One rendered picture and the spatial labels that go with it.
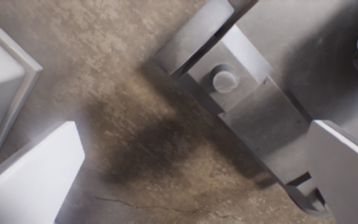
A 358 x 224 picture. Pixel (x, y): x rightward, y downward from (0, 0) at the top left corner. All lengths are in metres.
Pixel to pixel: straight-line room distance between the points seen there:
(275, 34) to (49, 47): 0.63
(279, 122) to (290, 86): 0.07
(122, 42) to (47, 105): 0.37
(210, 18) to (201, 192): 0.62
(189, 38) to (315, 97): 0.28
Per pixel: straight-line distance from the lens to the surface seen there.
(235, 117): 0.43
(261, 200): 0.86
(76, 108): 0.77
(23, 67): 0.79
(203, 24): 0.38
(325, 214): 0.65
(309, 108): 0.48
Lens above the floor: 0.58
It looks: 65 degrees down
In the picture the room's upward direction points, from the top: 161 degrees counter-clockwise
